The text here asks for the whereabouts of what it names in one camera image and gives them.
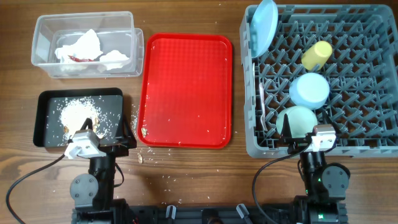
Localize red snack wrapper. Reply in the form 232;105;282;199
68;55;93;62

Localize small white napkin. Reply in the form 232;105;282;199
99;50;129;70

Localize red serving tray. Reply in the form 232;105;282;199
137;33;233;149

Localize yellow cup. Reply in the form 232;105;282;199
302;40;333;71

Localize grey dishwasher rack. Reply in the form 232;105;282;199
239;4;397;158

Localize green bowl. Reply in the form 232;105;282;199
276;106;318;138

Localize light blue plate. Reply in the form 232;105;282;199
249;0;278;58

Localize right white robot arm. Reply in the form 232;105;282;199
279;115;351;224

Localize large white napkin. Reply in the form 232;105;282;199
55;29;103;63

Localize food crumb on table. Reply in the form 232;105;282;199
137;154;144;164

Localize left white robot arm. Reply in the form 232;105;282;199
64;117;139;223

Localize black rectangular tray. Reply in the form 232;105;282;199
33;88;123;148

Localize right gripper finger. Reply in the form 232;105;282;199
280;114;292;139
322;110;335;128

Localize light blue bowl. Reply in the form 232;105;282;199
289;73;330;110

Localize clear plastic waste bin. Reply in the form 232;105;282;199
31;11;144;78

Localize white plastic fork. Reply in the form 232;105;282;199
259;83;267;132

